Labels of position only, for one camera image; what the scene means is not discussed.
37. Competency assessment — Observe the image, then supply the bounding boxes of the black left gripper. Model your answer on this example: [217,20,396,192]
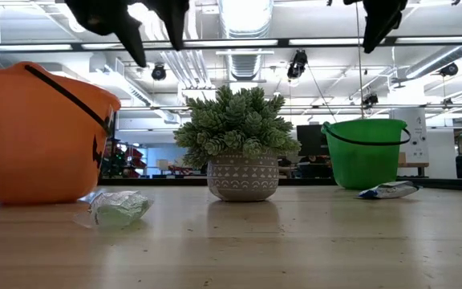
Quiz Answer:
[64,0,193,69]

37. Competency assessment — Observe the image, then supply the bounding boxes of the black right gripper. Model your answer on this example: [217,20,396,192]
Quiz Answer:
[342,0,410,55]

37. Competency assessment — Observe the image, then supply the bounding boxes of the blue white candy bar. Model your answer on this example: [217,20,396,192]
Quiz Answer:
[357,180,421,201]

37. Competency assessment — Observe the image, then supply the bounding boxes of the clear wrapped green gummy candy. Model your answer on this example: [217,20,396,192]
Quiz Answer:
[73,189,155,231]

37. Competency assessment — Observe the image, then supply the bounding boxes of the black round spotlight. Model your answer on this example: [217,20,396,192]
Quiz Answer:
[439,63,460,78]
[151,63,168,82]
[286,50,309,80]
[362,92,379,109]

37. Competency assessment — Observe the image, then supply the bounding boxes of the white pipe bundle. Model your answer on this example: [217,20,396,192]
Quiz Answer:
[144,0,216,92]

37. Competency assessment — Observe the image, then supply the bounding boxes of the black beam with light strips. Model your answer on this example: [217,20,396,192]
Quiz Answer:
[0,36,462,52]

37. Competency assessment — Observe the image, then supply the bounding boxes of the white pillar with sockets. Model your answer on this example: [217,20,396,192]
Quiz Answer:
[389,107,431,165]

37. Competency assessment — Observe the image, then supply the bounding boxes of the artificial succulent in patterned pot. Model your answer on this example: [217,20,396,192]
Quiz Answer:
[173,84,302,202]

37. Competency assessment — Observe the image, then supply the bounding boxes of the red storage bin rack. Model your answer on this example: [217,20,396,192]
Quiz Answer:
[112,146,148,180]

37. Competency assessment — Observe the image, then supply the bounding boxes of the black monitor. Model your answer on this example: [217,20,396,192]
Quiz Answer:
[296,124,330,157]

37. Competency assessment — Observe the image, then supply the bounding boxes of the green plastic bucket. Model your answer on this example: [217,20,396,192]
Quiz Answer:
[321,118,412,191]

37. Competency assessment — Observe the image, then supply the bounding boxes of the wooden bench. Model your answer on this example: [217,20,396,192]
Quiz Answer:
[397,161,432,177]

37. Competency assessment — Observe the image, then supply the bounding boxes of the orange pumpkin bucket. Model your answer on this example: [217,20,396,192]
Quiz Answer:
[0,61,122,206]

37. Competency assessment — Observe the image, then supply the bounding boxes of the white ventilation duct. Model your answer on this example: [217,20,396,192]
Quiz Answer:
[217,0,275,83]

